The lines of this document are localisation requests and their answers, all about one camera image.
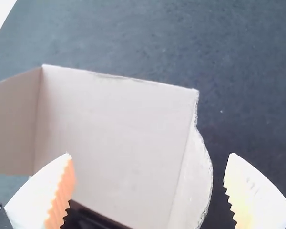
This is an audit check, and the cardboard box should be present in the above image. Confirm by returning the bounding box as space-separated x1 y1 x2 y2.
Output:
0 63 214 229

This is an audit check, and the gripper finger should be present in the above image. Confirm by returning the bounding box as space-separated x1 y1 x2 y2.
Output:
0 154 76 229
223 153 286 229

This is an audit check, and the black mat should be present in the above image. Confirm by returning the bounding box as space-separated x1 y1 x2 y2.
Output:
0 0 286 229

